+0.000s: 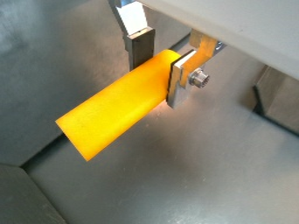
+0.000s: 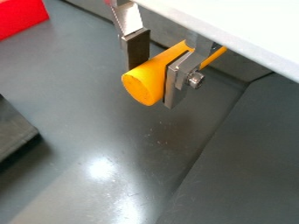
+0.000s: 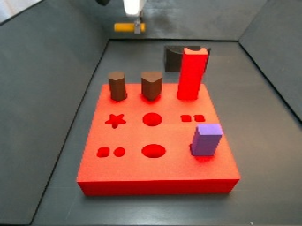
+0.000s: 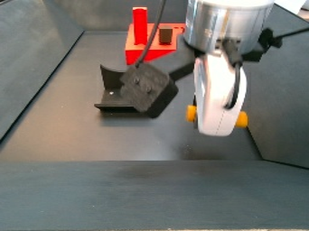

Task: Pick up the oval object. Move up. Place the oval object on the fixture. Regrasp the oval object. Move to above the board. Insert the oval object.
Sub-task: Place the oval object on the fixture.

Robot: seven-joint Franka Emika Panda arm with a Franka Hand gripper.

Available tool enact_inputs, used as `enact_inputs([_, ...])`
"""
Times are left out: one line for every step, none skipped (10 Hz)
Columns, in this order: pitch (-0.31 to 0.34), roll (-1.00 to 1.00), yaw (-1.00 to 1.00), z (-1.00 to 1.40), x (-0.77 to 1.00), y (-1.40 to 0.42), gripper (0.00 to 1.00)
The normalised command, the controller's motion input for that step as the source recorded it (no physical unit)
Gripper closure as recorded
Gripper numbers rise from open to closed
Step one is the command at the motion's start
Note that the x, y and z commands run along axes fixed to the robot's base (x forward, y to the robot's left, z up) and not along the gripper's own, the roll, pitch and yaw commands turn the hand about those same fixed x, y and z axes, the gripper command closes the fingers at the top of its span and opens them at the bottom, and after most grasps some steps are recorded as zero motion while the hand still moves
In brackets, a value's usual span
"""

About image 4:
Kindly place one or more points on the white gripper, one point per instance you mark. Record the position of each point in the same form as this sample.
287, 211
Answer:
214, 78

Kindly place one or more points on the yellow oval cylinder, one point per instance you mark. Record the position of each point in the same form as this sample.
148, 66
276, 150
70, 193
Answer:
243, 121

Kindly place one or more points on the tall red block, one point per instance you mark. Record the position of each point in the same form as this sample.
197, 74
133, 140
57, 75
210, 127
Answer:
140, 22

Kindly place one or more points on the red shape-sorting board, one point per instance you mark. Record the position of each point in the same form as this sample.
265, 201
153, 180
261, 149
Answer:
158, 49

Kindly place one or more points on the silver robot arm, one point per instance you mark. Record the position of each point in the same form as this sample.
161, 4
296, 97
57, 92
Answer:
223, 30

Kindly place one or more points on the black curved fixture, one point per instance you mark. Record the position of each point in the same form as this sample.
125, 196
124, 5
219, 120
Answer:
113, 102

